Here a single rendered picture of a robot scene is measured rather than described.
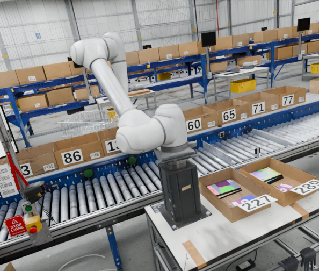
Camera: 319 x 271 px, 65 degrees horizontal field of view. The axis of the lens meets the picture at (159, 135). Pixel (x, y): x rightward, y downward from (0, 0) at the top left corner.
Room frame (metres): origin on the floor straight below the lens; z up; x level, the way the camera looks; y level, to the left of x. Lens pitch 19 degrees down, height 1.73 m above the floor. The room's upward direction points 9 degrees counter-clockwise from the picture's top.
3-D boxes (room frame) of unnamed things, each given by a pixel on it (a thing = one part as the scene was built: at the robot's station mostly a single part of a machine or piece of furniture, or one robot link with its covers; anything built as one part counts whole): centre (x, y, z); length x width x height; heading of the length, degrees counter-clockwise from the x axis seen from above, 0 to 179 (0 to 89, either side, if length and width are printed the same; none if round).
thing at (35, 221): (1.29, 0.79, 0.84); 0.15 x 0.09 x 0.07; 108
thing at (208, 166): (1.99, -0.33, 0.72); 0.52 x 0.05 x 0.05; 18
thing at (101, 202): (1.72, 0.54, 0.72); 0.52 x 0.05 x 0.05; 18
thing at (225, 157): (2.04, -0.48, 0.76); 0.46 x 0.01 x 0.09; 18
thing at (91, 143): (2.13, 0.74, 0.97); 0.39 x 0.29 x 0.17; 108
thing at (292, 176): (1.42, -0.72, 0.80); 0.38 x 0.28 x 0.10; 21
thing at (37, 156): (2.01, 1.12, 0.97); 0.39 x 0.29 x 0.17; 108
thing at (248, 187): (1.36, -0.40, 0.80); 0.38 x 0.28 x 0.10; 18
